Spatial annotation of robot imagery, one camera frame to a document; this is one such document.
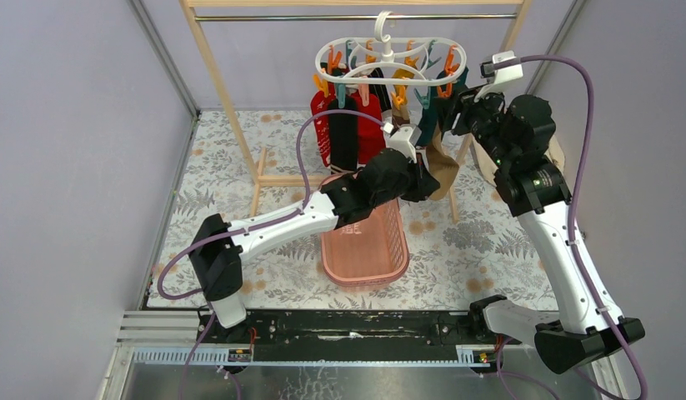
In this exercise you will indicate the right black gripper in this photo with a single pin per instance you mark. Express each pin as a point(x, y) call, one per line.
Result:
point(468, 105)

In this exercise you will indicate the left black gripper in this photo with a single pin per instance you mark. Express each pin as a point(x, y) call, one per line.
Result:
point(422, 182)

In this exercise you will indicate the tan brown sock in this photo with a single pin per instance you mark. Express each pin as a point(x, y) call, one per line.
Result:
point(443, 168)

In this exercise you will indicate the red santa sock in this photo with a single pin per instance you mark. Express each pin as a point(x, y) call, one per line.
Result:
point(370, 135)

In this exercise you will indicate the white clip sock hanger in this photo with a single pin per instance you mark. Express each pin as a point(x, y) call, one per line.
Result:
point(436, 61)

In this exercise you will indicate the red snowflake sock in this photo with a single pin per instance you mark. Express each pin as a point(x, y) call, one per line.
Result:
point(319, 104)

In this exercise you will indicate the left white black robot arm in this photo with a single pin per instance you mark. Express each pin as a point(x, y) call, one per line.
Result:
point(220, 248)

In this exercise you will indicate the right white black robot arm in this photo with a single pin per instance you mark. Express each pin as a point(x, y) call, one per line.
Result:
point(588, 325)

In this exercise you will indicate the teal sock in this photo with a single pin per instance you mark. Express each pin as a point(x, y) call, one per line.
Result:
point(429, 119)

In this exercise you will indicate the brown white striped sock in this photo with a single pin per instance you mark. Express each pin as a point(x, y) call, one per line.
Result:
point(401, 116)

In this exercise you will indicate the mustard yellow sock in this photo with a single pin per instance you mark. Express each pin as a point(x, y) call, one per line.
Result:
point(403, 75)

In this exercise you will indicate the beige cloth pile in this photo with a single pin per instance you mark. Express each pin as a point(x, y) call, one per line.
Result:
point(487, 167)

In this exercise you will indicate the pink plastic laundry basket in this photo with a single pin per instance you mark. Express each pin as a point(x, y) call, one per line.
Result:
point(369, 254)

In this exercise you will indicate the black sock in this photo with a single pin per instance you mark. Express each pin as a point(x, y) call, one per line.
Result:
point(343, 142)

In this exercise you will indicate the wooden clothes rack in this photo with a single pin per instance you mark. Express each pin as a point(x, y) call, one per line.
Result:
point(256, 167)

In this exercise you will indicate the floral patterned floor mat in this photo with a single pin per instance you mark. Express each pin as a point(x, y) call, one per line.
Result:
point(461, 249)

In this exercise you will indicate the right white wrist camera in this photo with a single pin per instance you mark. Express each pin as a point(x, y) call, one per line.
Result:
point(500, 72)

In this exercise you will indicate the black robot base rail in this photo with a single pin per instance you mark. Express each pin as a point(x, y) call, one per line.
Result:
point(347, 336)

